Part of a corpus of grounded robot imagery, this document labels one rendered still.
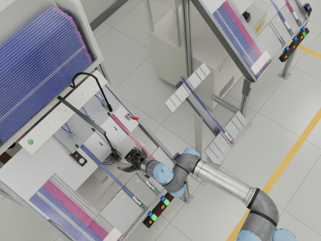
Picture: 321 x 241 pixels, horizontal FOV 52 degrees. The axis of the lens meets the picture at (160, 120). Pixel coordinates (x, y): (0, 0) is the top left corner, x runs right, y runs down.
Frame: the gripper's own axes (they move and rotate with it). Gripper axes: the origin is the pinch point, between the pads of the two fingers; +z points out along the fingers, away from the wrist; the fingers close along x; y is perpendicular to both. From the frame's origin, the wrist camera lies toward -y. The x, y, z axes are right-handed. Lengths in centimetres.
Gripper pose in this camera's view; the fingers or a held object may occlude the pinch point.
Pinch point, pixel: (128, 157)
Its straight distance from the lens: 165.3
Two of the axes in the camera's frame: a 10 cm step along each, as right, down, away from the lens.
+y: -5.2, -7.0, -4.9
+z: -5.6, -1.5, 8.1
